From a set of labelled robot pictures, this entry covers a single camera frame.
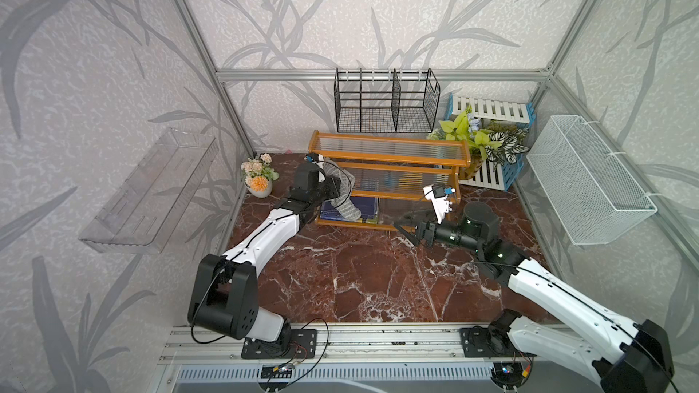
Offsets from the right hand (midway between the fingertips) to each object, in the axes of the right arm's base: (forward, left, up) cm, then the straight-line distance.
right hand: (400, 219), depth 69 cm
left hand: (+19, +17, -7) cm, 27 cm away
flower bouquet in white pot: (+28, +48, -16) cm, 58 cm away
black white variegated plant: (+31, -39, -1) cm, 50 cm away
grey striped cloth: (+11, +16, -9) cm, 22 cm away
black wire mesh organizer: (+54, +1, -2) cm, 54 cm away
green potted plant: (+32, -29, -3) cm, 43 cm away
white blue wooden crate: (+44, -40, 0) cm, 59 cm away
